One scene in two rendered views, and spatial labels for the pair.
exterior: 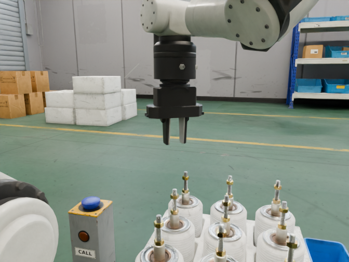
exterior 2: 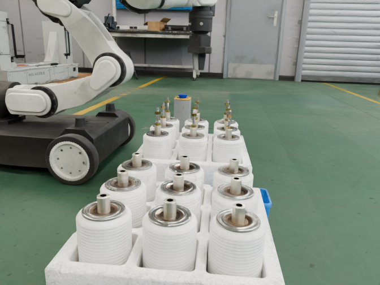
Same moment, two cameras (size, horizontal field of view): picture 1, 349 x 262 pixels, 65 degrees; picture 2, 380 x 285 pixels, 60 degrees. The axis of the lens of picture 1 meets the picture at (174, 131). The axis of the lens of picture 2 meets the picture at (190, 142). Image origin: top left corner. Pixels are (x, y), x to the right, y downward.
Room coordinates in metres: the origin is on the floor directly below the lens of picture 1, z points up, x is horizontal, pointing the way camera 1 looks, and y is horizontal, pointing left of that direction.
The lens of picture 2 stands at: (0.31, -1.26, 0.53)
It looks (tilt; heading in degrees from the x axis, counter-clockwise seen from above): 16 degrees down; 79
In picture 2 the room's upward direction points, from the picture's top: 2 degrees clockwise
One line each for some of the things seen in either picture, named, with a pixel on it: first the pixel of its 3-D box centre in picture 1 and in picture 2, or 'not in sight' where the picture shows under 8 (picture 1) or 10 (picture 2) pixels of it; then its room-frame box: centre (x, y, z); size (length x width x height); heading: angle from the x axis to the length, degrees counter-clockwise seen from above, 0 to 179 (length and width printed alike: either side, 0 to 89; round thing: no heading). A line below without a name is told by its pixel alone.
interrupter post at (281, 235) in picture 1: (281, 234); (193, 132); (0.52, -0.23, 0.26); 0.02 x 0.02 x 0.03
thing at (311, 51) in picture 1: (312, 52); not in sight; (4.56, -2.22, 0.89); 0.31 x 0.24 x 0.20; 163
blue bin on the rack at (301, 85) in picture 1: (307, 85); not in sight; (4.63, -2.23, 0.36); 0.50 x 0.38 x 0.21; 163
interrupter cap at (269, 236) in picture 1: (280, 239); (193, 135); (0.52, -0.23, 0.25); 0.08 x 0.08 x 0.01
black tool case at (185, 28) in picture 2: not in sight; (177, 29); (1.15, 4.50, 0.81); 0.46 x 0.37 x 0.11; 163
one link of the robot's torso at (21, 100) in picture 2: not in sight; (39, 99); (-0.09, 0.34, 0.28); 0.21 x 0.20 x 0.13; 163
